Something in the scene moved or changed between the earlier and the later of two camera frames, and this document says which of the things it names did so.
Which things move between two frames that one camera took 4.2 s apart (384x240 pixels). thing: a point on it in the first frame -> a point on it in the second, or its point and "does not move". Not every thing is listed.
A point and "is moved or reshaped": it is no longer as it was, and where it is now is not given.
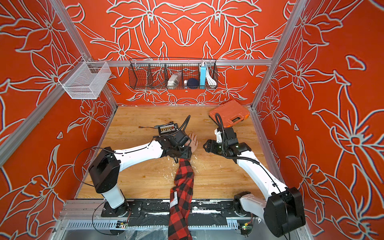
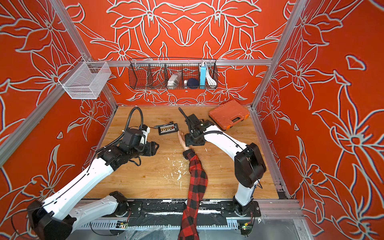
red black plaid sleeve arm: x=180 y=201 -> x=199 y=179
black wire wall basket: x=173 y=73 does not move
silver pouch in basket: x=174 y=80 does not move
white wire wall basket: x=85 y=80 does not move
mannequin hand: x=194 y=143 is moved or reshaped
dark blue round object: x=193 y=83 does not move
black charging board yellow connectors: x=170 y=128 does not move
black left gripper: x=188 y=154 -> x=152 y=149
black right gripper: x=211 y=146 -> x=189 y=143
